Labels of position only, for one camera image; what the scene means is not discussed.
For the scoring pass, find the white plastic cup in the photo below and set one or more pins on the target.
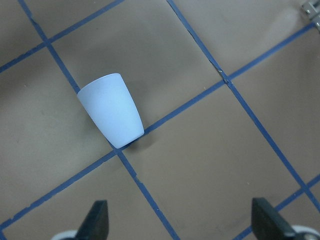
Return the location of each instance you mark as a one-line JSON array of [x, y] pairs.
[[111, 107]]

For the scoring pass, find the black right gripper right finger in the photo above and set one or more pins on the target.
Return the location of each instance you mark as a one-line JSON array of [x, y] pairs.
[[268, 224]]

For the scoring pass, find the aluminium frame post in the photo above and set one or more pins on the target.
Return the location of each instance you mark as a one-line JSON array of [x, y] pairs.
[[312, 10]]

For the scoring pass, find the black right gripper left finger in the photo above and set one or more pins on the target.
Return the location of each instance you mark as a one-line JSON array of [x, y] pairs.
[[95, 225]]

